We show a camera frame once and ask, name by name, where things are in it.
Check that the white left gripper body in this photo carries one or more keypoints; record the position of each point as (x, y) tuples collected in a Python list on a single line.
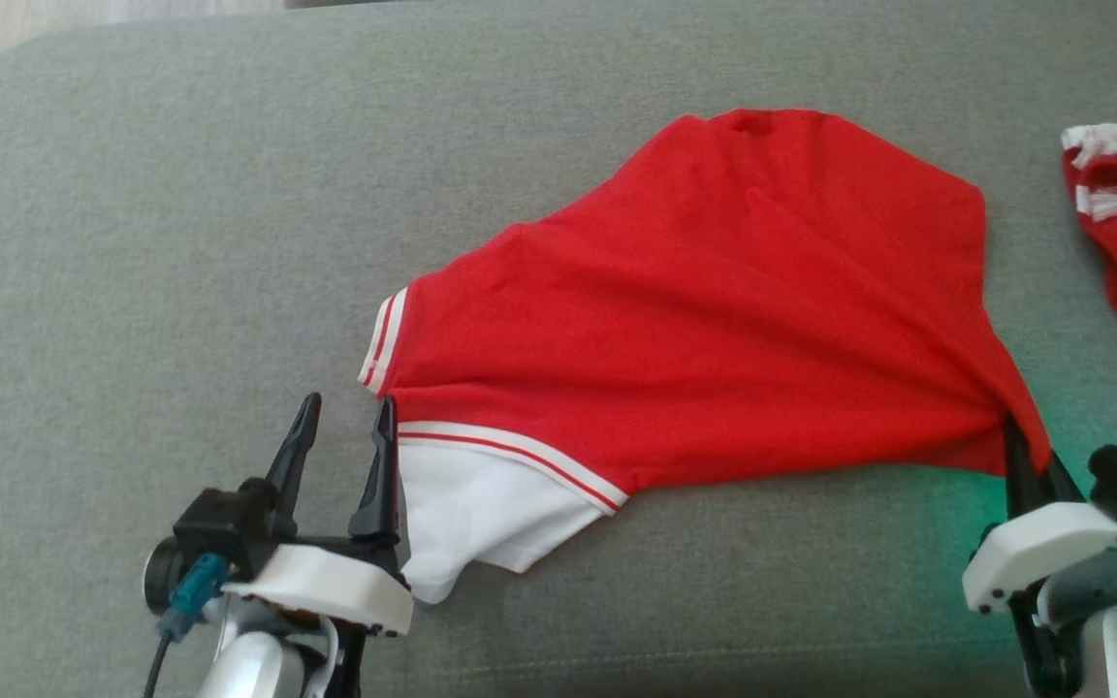
[(326, 582)]

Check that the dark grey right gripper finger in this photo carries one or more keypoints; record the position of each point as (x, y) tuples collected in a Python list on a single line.
[(1061, 488), (1022, 485)]

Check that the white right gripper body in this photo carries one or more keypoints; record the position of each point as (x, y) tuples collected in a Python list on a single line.
[(1034, 548)]

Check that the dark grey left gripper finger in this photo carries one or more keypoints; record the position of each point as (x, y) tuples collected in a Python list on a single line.
[(382, 494), (289, 470)]

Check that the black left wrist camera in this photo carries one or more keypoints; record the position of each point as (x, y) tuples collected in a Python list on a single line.
[(219, 528)]

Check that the red jersey with white sleeves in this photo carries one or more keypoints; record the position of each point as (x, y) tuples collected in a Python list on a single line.
[(714, 291)]

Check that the grey fabric sofa ottoman seat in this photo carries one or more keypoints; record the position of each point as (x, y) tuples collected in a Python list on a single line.
[(180, 242)]

